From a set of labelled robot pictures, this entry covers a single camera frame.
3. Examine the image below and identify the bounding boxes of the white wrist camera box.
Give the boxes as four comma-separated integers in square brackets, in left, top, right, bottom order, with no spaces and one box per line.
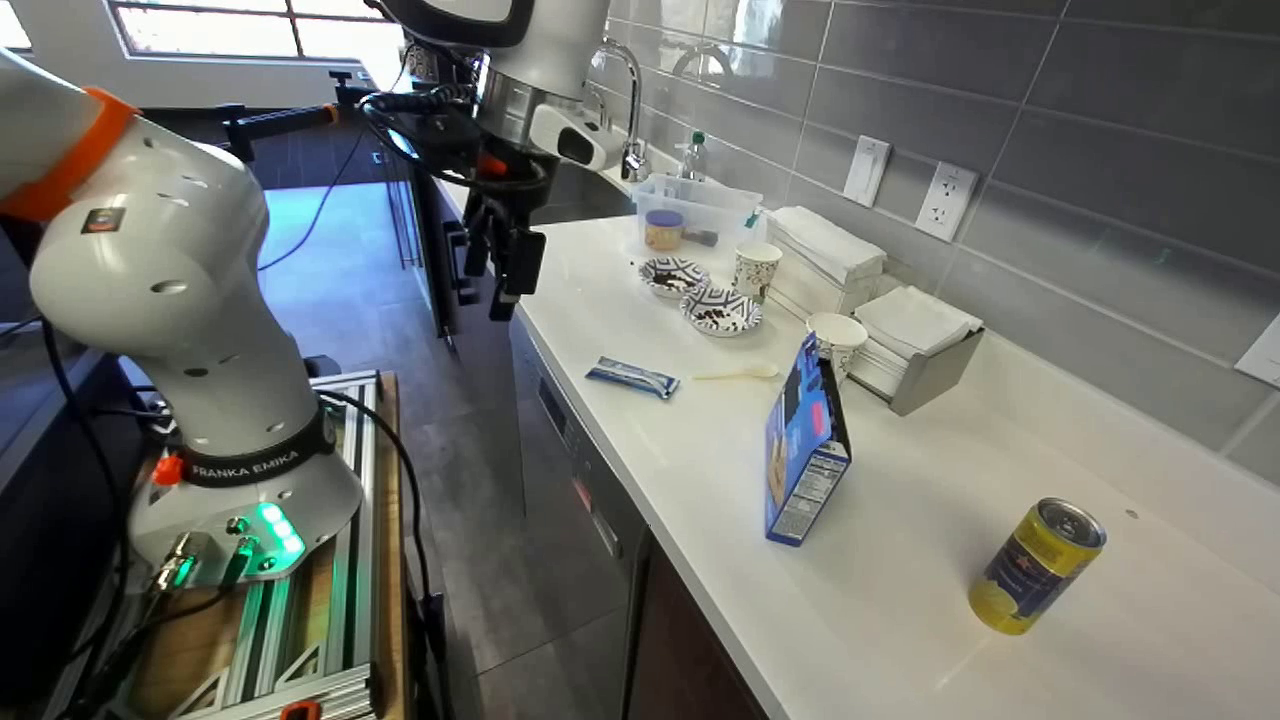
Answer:
[526,100,631,178]

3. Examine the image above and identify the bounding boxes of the stack of white napkins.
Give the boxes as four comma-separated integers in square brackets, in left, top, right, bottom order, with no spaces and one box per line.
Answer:
[763,199,904,326]

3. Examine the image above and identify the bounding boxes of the bright window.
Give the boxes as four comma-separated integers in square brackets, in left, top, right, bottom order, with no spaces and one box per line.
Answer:
[111,0,413,65]

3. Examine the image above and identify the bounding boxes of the white blank wall plate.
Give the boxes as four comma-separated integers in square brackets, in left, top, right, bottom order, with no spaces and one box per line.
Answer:
[1234,313,1280,393]

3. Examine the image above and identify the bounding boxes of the brown cabinet door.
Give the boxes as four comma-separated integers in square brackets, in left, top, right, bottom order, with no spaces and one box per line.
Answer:
[620,541,773,720]

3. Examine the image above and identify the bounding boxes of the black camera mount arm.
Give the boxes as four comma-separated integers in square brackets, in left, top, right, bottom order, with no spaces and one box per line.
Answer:
[215,67,403,173]

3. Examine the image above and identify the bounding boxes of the blue cardboard food box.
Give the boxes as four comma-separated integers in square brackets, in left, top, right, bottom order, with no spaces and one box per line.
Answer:
[761,334,856,551]

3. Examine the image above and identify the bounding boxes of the chrome sink faucet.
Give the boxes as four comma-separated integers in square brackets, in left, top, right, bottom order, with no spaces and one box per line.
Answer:
[591,35,655,184]

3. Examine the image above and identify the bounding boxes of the patterned paper cup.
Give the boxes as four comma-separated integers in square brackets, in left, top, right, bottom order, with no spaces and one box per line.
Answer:
[730,239,789,308]

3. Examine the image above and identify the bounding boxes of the dark kitchen sink basin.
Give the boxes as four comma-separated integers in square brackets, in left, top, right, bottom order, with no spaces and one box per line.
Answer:
[528,160,640,229]

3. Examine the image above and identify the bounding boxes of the white light switch plate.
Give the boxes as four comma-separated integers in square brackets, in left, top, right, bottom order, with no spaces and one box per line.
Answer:
[839,134,895,211]

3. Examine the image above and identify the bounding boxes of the clear plastic container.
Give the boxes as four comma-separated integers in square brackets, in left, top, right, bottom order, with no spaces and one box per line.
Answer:
[628,173,767,260]

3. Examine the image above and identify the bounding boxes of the white power outlet plate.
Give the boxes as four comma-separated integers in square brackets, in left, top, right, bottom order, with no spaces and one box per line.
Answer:
[914,156,982,250]

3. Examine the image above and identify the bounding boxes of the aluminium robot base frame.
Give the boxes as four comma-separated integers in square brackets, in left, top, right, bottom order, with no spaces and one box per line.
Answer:
[43,368,413,720]

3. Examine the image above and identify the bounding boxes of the white rectangular box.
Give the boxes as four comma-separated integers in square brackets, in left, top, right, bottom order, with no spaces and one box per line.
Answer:
[845,283,991,420]

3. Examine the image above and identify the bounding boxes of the yellow labelled tin can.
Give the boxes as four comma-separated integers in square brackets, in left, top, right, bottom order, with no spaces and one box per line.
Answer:
[966,495,1112,641]

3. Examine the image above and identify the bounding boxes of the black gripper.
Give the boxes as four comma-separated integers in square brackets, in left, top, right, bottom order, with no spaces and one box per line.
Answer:
[386,93,557,326]

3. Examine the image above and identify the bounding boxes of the black floor cable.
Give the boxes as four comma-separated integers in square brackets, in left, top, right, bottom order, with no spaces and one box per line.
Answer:
[316,385,456,720]

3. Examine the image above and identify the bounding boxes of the blue white paper bowl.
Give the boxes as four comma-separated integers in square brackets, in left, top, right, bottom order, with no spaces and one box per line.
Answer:
[637,255,716,303]
[681,283,767,346]

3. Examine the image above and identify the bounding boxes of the grey under-counter dishwasher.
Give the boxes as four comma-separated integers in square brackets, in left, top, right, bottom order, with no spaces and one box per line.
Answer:
[506,313,659,720]

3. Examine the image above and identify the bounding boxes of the plain white paper cup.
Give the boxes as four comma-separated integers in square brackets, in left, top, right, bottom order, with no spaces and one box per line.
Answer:
[809,308,871,385]

